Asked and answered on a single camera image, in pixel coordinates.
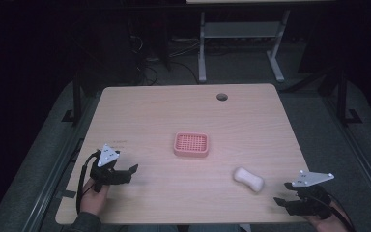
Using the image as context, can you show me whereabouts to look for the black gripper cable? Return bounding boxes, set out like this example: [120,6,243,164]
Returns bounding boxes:
[75,151,100,215]
[328,192,356,232]

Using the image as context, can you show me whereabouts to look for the person's left hand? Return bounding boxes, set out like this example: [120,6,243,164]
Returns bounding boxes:
[79,178,111,216]

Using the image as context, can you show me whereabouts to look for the black metal stand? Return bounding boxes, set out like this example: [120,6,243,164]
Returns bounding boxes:
[334,67,363,126]
[61,69,84,125]

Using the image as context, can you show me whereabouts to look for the white metal desk frame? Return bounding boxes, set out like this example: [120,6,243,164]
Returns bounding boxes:
[197,9,292,84]

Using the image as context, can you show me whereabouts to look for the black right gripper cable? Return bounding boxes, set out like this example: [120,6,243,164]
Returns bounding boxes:
[328,192,356,232]

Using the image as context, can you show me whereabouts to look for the pink soap dish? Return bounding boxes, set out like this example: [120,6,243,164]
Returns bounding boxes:
[173,131,210,159]

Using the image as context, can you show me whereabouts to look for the person's right hand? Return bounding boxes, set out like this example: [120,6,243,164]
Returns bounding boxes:
[303,201,352,232]

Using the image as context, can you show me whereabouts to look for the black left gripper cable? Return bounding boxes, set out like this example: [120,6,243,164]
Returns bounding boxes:
[75,151,100,215]

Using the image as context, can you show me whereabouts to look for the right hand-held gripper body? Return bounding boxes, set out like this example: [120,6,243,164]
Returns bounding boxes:
[285,170,335,221]

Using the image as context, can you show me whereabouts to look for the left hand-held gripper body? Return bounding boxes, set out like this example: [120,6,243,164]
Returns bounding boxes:
[89,143,124,194]

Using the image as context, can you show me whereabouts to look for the black floor cables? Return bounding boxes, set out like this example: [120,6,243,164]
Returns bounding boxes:
[128,33,201,86]

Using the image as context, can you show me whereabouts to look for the white soap bar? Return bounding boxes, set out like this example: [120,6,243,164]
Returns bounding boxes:
[233,166,266,193]

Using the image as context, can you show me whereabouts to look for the grey tape strip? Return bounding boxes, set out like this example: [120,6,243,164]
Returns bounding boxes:
[55,189,77,200]

